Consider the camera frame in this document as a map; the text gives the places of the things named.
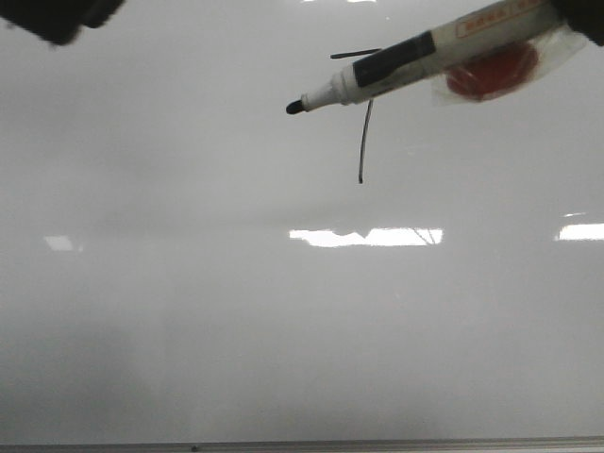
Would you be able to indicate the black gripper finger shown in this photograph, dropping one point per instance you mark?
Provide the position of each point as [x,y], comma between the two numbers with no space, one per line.
[58,21]
[583,16]

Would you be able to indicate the clear tape with red disc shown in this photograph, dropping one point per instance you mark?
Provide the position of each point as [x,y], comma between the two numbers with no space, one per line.
[508,69]

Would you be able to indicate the white black whiteboard marker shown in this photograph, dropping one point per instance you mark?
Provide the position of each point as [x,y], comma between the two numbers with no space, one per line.
[432,52]

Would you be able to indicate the white whiteboard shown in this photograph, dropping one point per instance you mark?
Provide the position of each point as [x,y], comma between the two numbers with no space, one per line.
[183,261]

